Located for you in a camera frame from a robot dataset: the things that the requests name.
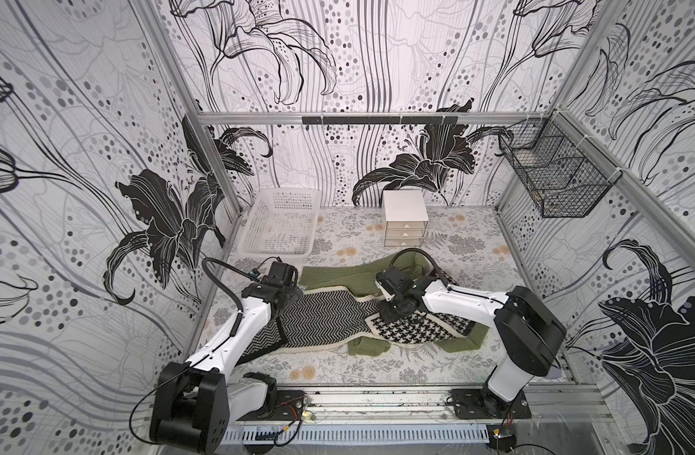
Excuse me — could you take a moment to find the black white patterned knit scarf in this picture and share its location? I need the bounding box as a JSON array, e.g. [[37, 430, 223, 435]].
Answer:
[[237, 286, 489, 365]]

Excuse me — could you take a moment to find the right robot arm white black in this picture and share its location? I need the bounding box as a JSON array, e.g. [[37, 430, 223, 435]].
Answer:
[[376, 267, 566, 411]]

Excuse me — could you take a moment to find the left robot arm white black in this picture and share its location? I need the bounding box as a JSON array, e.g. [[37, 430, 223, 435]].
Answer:
[[146, 258, 303, 454]]

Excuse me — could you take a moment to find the green knit scarf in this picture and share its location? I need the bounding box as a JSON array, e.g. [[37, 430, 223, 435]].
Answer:
[[300, 252, 459, 356]]

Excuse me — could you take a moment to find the white plastic perforated basket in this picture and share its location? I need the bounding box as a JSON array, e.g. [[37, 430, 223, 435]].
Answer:
[[237, 188, 322, 259]]

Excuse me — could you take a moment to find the white small drawer box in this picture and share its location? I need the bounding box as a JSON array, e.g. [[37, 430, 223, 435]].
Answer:
[[383, 190, 429, 248]]

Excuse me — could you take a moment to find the small black electronics box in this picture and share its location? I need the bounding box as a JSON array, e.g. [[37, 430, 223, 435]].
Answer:
[[487, 426, 517, 454]]

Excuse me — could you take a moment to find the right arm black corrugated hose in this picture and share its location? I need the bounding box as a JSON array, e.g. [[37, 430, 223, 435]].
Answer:
[[388, 247, 448, 282]]

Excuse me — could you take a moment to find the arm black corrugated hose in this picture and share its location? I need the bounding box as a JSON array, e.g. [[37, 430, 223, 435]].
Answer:
[[388, 247, 448, 282], [201, 257, 263, 337]]

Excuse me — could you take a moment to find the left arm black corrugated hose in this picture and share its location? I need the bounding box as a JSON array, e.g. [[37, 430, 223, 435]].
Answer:
[[201, 257, 263, 337]]

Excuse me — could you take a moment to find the white slotted cable duct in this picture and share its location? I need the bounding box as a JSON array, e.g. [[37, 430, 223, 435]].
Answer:
[[220, 423, 489, 447]]

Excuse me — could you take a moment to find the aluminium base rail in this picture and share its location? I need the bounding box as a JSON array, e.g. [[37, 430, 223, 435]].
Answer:
[[153, 386, 616, 425]]

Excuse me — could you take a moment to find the black hook rail on wall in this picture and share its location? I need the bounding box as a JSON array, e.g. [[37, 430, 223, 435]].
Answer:
[[301, 115, 458, 125]]

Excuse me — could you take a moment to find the black wire wall basket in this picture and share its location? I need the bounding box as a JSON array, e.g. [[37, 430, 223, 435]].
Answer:
[[496, 119, 623, 218]]

